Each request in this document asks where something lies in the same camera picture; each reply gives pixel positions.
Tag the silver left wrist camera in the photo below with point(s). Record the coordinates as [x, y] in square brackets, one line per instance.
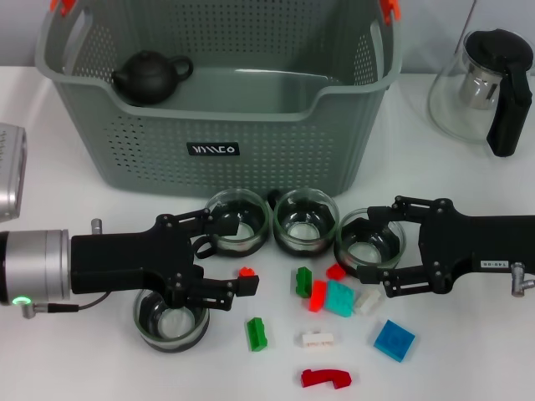
[10, 175]

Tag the blue square toy brick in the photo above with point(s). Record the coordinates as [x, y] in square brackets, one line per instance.
[393, 340]

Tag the grey perforated storage bin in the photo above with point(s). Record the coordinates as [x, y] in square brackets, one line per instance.
[167, 138]

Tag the green toy brick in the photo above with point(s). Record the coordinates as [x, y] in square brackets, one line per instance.
[303, 282]
[257, 334]

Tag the white toy brick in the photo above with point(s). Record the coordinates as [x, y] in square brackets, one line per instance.
[318, 339]
[368, 301]

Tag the glass teacup black base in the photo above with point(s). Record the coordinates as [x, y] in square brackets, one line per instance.
[303, 247]
[370, 252]
[246, 247]
[175, 336]

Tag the teal flat toy brick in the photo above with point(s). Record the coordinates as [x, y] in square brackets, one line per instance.
[339, 298]

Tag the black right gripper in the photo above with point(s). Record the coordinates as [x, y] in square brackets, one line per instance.
[480, 242]

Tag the long orange-red toy brick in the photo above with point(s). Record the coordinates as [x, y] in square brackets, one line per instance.
[317, 296]

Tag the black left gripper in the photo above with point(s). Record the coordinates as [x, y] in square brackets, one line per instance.
[125, 259]

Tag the dark red curved brick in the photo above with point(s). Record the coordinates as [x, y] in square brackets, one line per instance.
[326, 378]

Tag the black clay teapot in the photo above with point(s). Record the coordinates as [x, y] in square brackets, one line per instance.
[146, 79]

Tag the small red toy brick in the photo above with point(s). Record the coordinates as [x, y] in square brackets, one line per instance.
[246, 271]
[335, 271]

